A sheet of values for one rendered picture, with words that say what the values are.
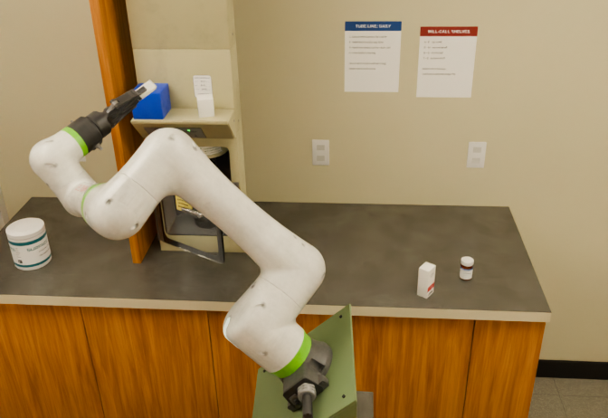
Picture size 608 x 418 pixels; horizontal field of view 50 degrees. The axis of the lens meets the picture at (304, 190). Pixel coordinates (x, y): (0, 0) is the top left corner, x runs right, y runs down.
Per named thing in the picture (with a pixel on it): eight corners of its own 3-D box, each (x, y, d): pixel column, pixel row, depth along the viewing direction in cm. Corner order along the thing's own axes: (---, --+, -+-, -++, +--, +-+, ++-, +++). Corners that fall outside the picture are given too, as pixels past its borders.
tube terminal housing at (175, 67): (176, 217, 270) (153, 30, 234) (255, 219, 267) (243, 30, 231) (160, 250, 248) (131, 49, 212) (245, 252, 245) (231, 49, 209)
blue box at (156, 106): (142, 108, 220) (138, 82, 216) (171, 109, 220) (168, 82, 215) (133, 119, 212) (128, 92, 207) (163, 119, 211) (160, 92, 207)
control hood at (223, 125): (144, 135, 226) (139, 108, 221) (237, 136, 223) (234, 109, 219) (133, 148, 216) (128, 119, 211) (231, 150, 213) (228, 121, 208)
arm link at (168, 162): (344, 266, 155) (172, 111, 140) (303, 322, 150) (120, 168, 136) (322, 262, 167) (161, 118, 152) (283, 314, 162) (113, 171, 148)
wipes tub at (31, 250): (24, 251, 249) (15, 216, 242) (58, 251, 248) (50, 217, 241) (8, 270, 238) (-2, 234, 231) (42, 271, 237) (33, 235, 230)
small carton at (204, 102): (198, 112, 216) (196, 95, 213) (213, 110, 217) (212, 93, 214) (199, 118, 212) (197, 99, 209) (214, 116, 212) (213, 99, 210)
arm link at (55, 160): (26, 151, 166) (14, 156, 175) (59, 191, 170) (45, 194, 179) (70, 120, 173) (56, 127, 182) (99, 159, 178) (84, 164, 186)
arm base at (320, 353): (338, 409, 140) (319, 394, 138) (288, 445, 144) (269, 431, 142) (330, 333, 164) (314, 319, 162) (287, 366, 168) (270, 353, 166)
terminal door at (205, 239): (161, 240, 245) (147, 141, 226) (225, 264, 230) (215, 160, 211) (160, 241, 244) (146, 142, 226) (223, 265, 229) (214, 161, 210)
